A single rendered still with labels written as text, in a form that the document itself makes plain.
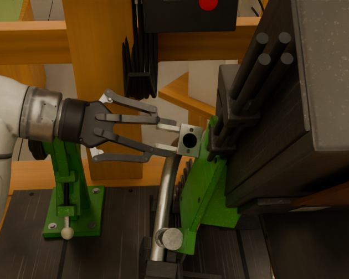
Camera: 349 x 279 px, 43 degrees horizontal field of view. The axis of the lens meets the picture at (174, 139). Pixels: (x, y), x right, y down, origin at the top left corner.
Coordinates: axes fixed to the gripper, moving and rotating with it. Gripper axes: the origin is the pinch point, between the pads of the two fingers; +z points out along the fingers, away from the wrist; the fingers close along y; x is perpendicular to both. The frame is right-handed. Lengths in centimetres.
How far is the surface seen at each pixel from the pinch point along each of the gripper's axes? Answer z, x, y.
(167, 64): 36, 256, 93
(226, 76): 10.2, 7.7, 16.1
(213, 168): 4.5, -11.5, -4.9
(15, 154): -54, 199, 1
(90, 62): -17.6, 18.8, 15.8
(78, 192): -14.9, 24.0, -12.5
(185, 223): 4.5, 0.2, -14.6
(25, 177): -29, 49, -11
